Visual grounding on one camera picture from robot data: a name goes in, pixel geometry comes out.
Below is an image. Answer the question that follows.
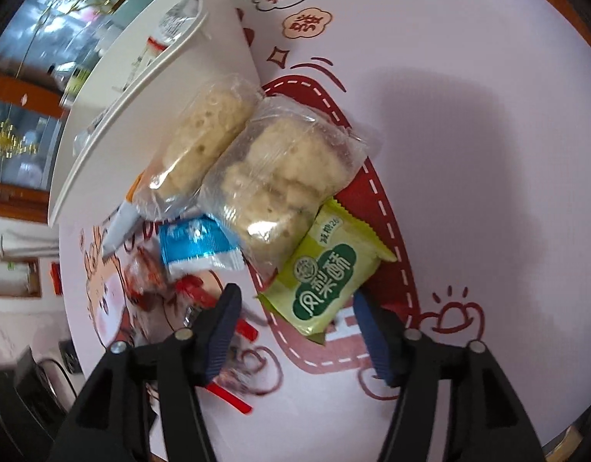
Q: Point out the wood framed glass door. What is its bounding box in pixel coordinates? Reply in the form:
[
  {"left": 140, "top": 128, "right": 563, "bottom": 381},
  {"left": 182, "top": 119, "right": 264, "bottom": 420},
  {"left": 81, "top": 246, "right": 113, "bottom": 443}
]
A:
[{"left": 0, "top": 0, "right": 132, "bottom": 222}]

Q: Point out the red white striped packet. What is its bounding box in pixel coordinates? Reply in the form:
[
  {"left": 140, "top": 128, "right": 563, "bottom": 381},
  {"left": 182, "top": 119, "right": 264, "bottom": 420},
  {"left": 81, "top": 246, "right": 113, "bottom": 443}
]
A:
[{"left": 172, "top": 274, "right": 260, "bottom": 417}]

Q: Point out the small blue snack packet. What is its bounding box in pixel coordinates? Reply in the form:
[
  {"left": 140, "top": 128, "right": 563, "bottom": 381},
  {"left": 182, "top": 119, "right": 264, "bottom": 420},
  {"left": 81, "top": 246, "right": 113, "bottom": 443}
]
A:
[{"left": 158, "top": 214, "right": 245, "bottom": 277}]

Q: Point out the green pastry packet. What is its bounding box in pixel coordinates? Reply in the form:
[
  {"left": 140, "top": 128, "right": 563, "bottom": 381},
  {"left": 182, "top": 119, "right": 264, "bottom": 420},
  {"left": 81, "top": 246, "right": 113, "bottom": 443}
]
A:
[{"left": 257, "top": 199, "right": 398, "bottom": 345}]

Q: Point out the white orange stick packet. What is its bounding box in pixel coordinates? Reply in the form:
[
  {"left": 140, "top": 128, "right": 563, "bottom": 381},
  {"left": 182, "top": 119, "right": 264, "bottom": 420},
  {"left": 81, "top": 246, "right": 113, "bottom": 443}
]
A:
[{"left": 100, "top": 173, "right": 147, "bottom": 258}]

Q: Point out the small gold door ornament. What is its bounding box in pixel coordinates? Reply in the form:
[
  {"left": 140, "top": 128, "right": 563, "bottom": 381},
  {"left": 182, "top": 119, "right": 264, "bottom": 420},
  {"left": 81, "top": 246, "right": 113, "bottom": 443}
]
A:
[{"left": 0, "top": 115, "right": 41, "bottom": 159}]

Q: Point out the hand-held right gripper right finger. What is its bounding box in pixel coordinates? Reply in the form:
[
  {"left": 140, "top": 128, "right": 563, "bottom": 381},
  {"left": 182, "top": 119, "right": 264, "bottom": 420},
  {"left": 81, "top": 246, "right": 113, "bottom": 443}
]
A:
[{"left": 353, "top": 289, "right": 546, "bottom": 462}]

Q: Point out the wooden picture frame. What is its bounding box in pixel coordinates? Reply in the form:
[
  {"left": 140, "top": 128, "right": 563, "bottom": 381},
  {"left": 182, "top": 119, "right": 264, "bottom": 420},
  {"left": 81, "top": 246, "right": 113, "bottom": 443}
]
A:
[{"left": 0, "top": 255, "right": 41, "bottom": 299}]

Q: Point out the clear red candy packet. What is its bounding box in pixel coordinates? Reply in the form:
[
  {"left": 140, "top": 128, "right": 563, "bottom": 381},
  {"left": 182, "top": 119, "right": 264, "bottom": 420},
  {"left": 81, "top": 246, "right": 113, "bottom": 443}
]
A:
[{"left": 124, "top": 245, "right": 176, "bottom": 313}]

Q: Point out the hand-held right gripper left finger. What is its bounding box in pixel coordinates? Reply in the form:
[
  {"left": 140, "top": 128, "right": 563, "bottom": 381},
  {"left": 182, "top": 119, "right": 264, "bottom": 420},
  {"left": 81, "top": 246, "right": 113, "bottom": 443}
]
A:
[{"left": 47, "top": 283, "right": 243, "bottom": 462}]

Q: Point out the clear bag of rice cakes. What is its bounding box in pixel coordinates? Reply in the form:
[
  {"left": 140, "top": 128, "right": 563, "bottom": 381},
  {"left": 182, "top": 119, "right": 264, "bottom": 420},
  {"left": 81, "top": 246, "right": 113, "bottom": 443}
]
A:
[
  {"left": 199, "top": 96, "right": 383, "bottom": 275},
  {"left": 132, "top": 73, "right": 262, "bottom": 215}
]

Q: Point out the white plastic bin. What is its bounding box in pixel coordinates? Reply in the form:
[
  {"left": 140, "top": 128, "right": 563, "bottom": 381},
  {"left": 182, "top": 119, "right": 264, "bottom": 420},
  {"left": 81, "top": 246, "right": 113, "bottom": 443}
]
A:
[{"left": 47, "top": 0, "right": 265, "bottom": 224}]

